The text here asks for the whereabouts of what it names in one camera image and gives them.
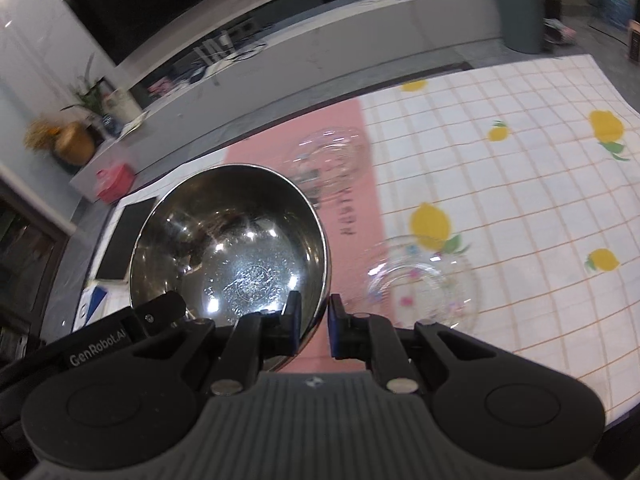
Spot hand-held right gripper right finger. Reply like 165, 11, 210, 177
326, 294, 501, 394

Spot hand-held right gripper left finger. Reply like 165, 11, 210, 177
131, 291, 303, 395

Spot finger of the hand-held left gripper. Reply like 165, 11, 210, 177
131, 291, 187, 338

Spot stainless steel bowl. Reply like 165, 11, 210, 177
129, 162, 332, 373

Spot clear glass printed plate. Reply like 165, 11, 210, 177
365, 235, 478, 333

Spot clear glass bowl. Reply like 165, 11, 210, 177
282, 126, 373, 206

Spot blue and white box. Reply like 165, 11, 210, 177
74, 282, 111, 333

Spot pink placemat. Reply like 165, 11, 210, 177
222, 97, 416, 376

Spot black hardcover book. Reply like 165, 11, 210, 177
95, 195, 161, 281

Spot dark glass cabinet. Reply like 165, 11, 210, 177
0, 170, 77, 356

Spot red plastic basket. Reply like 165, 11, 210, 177
95, 162, 136, 204

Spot golden round vase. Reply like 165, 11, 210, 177
54, 122, 97, 166

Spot green plant in white pot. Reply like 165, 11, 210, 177
62, 52, 143, 121

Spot dried yellow flowers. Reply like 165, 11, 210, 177
22, 117, 66, 153

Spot pink books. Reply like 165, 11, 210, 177
149, 76, 187, 97

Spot lemon checkered tablecloth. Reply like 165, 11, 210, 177
80, 52, 640, 431

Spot grey television console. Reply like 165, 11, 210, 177
70, 0, 506, 201

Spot black television screen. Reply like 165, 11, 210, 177
60, 0, 396, 66

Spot grey-green trash bin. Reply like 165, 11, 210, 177
492, 0, 545, 55

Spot blue water jug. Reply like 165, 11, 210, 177
600, 0, 637, 31

